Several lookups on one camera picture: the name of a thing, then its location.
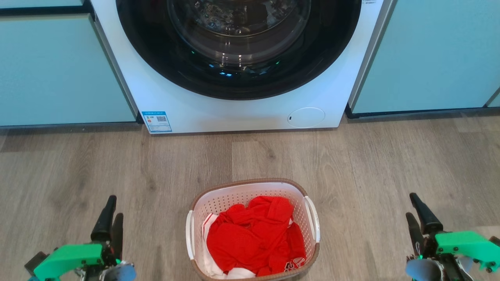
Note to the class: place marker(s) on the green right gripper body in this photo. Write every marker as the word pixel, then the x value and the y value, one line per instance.
pixel 465 246

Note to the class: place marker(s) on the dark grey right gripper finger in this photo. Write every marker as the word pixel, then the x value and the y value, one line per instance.
pixel 415 232
pixel 425 216

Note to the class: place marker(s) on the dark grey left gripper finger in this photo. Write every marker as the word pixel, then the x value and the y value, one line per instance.
pixel 117 234
pixel 103 220

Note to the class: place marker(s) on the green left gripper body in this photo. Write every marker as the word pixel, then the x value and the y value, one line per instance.
pixel 68 259

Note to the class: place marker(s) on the white perforated laundry basket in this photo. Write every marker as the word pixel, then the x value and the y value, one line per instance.
pixel 230 199

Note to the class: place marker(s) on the white garment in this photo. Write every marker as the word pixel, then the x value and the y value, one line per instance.
pixel 209 261

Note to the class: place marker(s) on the blue energy label sticker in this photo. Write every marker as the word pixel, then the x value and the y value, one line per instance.
pixel 157 121

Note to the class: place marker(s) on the red garment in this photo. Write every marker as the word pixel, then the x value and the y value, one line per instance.
pixel 250 238

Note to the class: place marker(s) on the round white filter cover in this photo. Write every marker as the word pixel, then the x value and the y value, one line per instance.
pixel 306 117

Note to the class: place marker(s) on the pale teal cabinet door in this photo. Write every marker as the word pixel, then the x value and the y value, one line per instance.
pixel 58 70
pixel 429 54

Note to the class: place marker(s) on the white front-load washing machine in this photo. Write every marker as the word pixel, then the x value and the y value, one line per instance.
pixel 218 113

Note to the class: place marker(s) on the black round washer door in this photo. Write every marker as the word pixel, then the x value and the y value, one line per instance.
pixel 156 50

